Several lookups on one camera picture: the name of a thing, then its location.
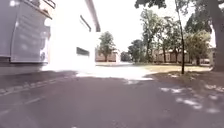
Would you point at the green tree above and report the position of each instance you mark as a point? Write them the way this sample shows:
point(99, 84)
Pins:
point(106, 45)

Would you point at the grey asphalt road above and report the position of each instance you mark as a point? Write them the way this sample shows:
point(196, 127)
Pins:
point(110, 103)

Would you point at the white building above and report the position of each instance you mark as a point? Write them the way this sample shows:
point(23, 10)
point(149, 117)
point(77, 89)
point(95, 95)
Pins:
point(70, 36)

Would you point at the row of trees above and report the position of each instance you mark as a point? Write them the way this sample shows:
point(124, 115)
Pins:
point(160, 40)

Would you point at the low brick building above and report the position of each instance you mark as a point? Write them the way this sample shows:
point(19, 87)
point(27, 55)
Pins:
point(170, 56)

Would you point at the dry grass area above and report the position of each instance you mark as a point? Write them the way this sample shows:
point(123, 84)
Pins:
point(173, 68)

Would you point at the thin tree trunk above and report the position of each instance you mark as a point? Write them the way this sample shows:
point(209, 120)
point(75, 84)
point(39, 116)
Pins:
point(182, 50)

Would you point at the stone kerb strip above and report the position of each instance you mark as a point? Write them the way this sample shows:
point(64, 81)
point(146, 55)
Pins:
point(26, 86)

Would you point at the large grey vehicle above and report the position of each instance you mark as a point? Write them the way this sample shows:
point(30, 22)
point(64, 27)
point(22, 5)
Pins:
point(23, 33)

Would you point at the large thick tree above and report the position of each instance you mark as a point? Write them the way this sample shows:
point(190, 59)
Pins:
point(218, 36)

